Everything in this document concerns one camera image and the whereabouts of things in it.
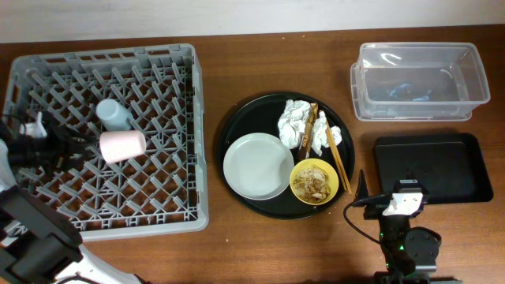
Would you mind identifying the pink cup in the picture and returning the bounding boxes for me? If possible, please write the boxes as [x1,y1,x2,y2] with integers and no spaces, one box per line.
[99,130,147,163]

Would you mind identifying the light blue cup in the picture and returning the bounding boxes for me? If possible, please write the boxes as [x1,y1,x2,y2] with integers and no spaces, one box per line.
[95,99,133,131]

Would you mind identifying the small white napkin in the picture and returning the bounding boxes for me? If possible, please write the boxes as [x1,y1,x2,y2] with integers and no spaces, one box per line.
[312,110,342,156]

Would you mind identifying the brown gold snack wrapper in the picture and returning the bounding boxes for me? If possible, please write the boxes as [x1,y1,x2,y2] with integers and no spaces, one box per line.
[297,103,318,160]

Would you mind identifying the large white napkin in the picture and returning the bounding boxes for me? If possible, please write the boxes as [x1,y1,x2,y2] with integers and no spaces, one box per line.
[277,99,311,149]

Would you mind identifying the white round plate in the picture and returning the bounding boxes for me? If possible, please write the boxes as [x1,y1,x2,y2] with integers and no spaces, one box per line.
[223,133,294,200]

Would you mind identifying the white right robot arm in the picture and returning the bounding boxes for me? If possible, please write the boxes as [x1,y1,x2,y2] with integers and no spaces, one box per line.
[347,172,460,284]

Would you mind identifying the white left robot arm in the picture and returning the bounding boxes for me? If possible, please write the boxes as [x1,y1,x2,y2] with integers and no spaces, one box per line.
[1,111,143,283]

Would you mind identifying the grey dishwasher rack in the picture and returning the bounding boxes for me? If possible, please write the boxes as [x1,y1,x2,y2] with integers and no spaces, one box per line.
[2,43,208,241]

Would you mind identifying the wooden chopstick right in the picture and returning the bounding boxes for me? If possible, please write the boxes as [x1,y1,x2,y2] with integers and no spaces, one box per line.
[324,118,353,196]

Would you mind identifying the wooden chopstick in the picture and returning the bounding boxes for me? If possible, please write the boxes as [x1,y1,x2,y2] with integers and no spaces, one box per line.
[323,118,350,194]
[324,118,353,196]

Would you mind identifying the yellow bowl with food scraps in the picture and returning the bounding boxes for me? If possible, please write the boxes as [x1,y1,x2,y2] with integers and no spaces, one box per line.
[290,159,340,206]

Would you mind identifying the wooden chopstick left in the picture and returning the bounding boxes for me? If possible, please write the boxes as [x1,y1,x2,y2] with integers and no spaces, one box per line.
[323,118,350,194]

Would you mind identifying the black rectangular tray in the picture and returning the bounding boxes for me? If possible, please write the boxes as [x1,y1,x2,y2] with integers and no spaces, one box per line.
[374,133,494,204]

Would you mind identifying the round black tray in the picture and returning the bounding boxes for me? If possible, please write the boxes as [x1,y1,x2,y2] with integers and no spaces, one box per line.
[213,92,355,219]

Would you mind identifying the clear plastic bin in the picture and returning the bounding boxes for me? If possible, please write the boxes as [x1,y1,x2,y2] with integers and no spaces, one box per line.
[350,42,491,121]

